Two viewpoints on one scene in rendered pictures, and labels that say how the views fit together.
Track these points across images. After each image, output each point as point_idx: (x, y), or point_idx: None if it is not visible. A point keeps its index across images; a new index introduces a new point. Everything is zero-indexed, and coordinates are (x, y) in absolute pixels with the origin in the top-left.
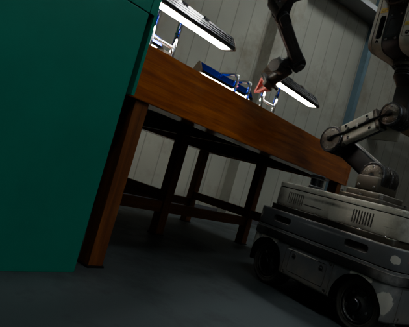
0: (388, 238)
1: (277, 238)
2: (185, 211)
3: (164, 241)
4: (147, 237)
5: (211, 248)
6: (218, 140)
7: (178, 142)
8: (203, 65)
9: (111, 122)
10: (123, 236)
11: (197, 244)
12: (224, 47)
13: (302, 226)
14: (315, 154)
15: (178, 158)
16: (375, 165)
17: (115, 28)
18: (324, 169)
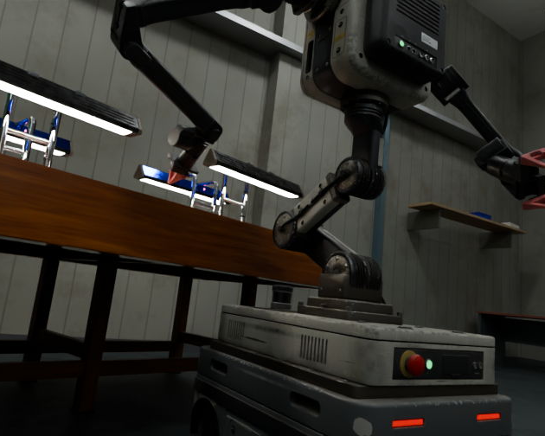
0: (348, 383)
1: (214, 399)
2: (131, 368)
3: (84, 423)
4: (52, 424)
5: (169, 418)
6: (141, 260)
7: (99, 272)
8: (146, 169)
9: None
10: None
11: (150, 414)
12: (123, 131)
13: (240, 375)
14: (287, 257)
15: (102, 295)
16: (339, 256)
17: None
18: (309, 274)
